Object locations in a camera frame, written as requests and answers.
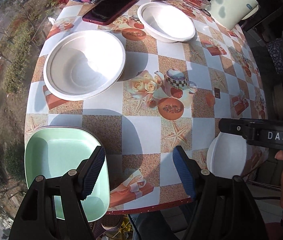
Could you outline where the green square plate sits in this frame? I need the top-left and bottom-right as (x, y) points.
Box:
(24, 126), (110, 222)

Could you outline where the person in floral clothes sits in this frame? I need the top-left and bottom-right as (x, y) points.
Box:
(266, 31), (283, 75)

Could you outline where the dark red smartphone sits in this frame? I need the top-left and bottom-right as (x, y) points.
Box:
(82, 0), (138, 25)

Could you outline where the white paper bowl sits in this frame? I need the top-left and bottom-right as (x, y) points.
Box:
(137, 2), (196, 43)
(206, 132), (247, 179)
(43, 29), (126, 101)

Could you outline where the patterned tablecloth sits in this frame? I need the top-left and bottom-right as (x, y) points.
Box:
(24, 0), (267, 214)

